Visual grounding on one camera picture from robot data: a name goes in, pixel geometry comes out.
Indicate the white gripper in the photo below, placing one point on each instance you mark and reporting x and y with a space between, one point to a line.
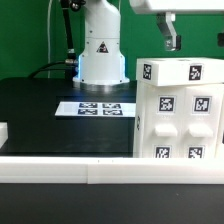
165 21

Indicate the white cabinet top block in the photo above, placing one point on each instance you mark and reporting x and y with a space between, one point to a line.
180 71

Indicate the white cabinet door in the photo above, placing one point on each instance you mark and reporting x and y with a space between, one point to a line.
162 122
201 120

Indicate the white cabinet body box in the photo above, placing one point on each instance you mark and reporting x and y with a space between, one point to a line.
138 145

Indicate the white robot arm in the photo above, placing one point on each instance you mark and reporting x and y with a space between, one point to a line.
102 65

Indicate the white marker sheet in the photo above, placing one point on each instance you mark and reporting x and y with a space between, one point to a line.
95 109

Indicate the white L-shaped boundary frame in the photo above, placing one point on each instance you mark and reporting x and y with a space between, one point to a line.
110 170

